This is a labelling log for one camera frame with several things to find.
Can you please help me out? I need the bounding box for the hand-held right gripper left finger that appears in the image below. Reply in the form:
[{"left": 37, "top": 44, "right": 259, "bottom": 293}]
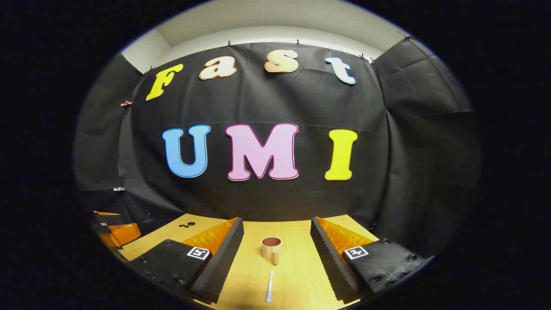
[{"left": 129, "top": 217, "right": 245, "bottom": 304}]

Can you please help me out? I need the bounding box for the beige cup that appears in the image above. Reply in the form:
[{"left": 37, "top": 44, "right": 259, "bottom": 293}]
[{"left": 261, "top": 236, "right": 282, "bottom": 266}]

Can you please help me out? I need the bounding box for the wooden desktop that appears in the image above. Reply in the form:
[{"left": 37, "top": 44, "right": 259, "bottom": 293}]
[{"left": 118, "top": 213, "right": 379, "bottom": 310}]

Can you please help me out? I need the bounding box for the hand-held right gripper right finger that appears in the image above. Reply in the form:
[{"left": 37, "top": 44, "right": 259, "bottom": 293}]
[{"left": 310, "top": 216, "right": 431, "bottom": 304}]

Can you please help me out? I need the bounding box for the black backdrop cloth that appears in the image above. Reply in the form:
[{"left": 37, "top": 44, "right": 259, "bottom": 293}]
[{"left": 73, "top": 37, "right": 480, "bottom": 259}]

